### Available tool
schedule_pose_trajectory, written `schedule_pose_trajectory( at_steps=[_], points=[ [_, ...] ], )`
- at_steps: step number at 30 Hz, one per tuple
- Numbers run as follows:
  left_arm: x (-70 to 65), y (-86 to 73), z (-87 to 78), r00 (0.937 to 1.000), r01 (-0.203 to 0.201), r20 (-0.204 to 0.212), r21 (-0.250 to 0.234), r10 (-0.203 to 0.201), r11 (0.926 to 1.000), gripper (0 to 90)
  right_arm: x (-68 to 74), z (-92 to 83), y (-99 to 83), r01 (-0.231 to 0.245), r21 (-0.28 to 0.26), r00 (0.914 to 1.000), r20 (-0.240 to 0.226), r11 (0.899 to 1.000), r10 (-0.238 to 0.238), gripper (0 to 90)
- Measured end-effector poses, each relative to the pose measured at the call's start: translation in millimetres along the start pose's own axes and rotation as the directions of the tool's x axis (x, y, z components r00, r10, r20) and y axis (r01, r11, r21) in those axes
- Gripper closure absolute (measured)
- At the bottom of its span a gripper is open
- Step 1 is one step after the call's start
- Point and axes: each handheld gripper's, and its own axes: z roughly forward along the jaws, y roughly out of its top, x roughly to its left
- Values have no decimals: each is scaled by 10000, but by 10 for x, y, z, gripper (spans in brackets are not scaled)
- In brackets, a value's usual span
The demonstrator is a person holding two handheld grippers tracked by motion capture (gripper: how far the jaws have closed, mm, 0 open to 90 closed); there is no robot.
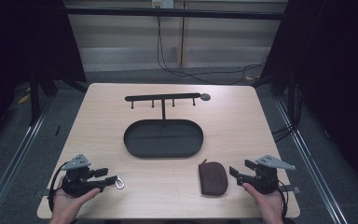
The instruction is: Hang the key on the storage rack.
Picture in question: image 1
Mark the person's left hand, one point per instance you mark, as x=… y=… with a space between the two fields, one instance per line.
x=65 y=205

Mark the metal floor rail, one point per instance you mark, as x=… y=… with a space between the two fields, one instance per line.
x=310 y=161
x=15 y=158

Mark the brown zip pouch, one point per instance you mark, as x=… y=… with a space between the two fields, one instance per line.
x=213 y=179

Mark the white wall socket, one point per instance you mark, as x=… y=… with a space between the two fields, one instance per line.
x=162 y=3

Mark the black curtain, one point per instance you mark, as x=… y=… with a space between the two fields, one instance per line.
x=332 y=62
x=28 y=43

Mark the black hook rack with tray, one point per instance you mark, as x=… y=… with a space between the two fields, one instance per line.
x=163 y=138

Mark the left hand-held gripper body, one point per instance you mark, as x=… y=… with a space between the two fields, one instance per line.
x=76 y=183

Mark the silver metal carabiner clip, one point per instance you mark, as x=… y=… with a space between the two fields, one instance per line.
x=120 y=186

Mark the person's right hand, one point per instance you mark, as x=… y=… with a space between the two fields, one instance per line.
x=270 y=205

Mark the yellow floor tape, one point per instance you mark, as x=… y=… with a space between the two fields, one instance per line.
x=23 y=99

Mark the black horizontal frame bar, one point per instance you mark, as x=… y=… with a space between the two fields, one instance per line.
x=174 y=13

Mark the small black stick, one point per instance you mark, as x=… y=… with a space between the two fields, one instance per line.
x=57 y=130

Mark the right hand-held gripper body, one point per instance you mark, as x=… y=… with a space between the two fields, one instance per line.
x=265 y=182

